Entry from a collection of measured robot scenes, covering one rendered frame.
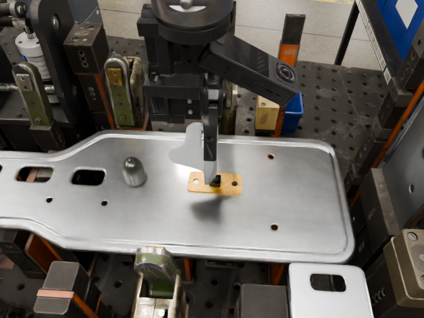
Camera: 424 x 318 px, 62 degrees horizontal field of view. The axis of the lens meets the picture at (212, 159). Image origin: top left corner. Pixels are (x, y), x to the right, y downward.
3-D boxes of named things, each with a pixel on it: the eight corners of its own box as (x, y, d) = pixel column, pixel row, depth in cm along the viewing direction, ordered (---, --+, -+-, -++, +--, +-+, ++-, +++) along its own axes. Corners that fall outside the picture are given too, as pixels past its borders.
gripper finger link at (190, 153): (171, 180, 46) (169, 114, 42) (216, 183, 46) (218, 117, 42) (167, 194, 43) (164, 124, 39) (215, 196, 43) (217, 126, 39)
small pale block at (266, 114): (242, 219, 85) (257, 107, 56) (242, 206, 87) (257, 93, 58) (257, 219, 85) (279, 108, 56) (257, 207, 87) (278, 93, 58)
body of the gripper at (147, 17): (161, 84, 45) (146, -10, 36) (228, 86, 45) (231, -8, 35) (151, 127, 40) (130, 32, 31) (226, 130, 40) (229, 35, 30)
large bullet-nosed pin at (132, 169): (125, 192, 56) (117, 167, 51) (129, 176, 58) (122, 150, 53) (145, 193, 56) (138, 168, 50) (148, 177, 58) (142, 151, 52)
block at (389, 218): (332, 301, 73) (388, 235, 49) (324, 247, 80) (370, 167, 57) (346, 302, 73) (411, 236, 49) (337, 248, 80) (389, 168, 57)
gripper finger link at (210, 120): (203, 148, 44) (204, 80, 40) (217, 149, 44) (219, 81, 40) (200, 166, 40) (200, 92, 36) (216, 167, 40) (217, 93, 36)
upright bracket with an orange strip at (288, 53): (252, 205, 87) (285, 16, 48) (252, 200, 88) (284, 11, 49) (264, 206, 87) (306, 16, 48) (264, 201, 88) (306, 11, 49)
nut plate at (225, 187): (187, 192, 54) (186, 187, 53) (190, 171, 56) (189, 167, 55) (241, 195, 53) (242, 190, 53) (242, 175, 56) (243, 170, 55)
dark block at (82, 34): (115, 187, 91) (61, 43, 58) (122, 165, 95) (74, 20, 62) (135, 188, 90) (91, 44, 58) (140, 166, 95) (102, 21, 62)
